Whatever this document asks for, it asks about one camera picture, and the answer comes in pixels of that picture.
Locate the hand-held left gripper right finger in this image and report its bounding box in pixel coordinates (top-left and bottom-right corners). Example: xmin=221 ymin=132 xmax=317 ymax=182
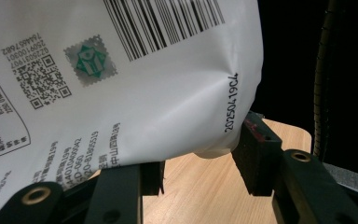
xmin=231 ymin=111 xmax=284 ymax=198

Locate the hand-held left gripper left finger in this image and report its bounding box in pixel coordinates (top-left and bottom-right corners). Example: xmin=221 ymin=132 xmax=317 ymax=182
xmin=85 ymin=161 xmax=166 ymax=224

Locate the white and blue pouch bag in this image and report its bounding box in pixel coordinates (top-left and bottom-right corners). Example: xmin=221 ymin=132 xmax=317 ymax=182
xmin=0 ymin=0 xmax=265 ymax=224

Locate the dark ribbed hose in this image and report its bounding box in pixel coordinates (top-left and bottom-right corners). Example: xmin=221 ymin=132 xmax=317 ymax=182
xmin=312 ymin=0 xmax=340 ymax=162

